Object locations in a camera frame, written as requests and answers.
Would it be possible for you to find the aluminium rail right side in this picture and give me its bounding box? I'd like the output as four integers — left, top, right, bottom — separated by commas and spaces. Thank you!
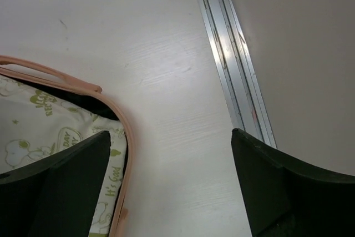
198, 0, 277, 148

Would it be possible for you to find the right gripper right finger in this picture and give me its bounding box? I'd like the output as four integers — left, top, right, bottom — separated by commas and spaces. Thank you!
231, 128, 354, 236

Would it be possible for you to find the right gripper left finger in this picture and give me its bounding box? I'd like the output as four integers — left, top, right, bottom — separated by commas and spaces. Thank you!
1, 131, 111, 236

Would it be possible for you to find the pink hardshell suitcase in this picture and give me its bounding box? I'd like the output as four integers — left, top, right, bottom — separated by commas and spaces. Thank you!
1, 56, 133, 236

